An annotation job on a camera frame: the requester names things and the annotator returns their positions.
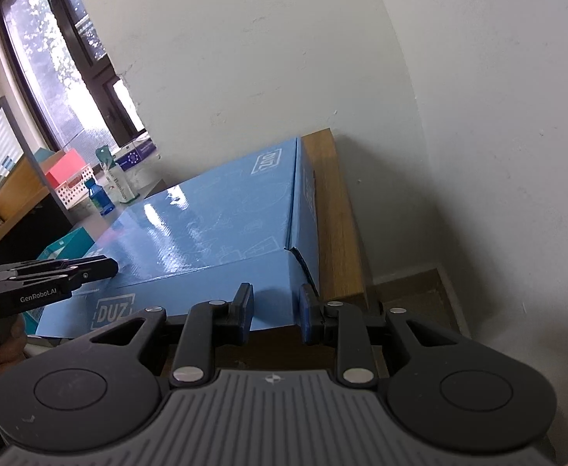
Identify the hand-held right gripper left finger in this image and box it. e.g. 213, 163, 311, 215
91, 282, 256, 384

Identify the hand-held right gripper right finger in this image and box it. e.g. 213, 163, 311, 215
298, 284, 460, 385

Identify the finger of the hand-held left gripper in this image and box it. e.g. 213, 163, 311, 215
16, 255, 120, 275
14, 269, 88, 294

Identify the teal tissue box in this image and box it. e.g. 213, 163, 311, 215
21, 226, 96, 324

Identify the black cabinet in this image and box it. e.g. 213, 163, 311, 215
0, 198, 80, 273

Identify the small blue plastic bottle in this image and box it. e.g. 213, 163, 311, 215
84, 179, 116, 217

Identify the white perforated basket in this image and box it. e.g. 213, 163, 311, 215
52, 165, 95, 210

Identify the white labelled bottle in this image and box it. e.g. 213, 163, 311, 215
100, 158, 140, 205

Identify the large blue cardboard box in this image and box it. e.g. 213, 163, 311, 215
35, 136, 321, 339

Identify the wooden desk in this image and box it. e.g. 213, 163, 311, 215
160, 127, 387, 384

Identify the pink box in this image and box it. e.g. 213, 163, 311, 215
44, 149, 91, 188

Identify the wooden shelf box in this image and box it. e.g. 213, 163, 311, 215
0, 155, 56, 224

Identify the blue and white carton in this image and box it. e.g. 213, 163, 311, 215
113, 136, 159, 172

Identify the dark framed window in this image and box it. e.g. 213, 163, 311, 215
0, 0, 150, 152

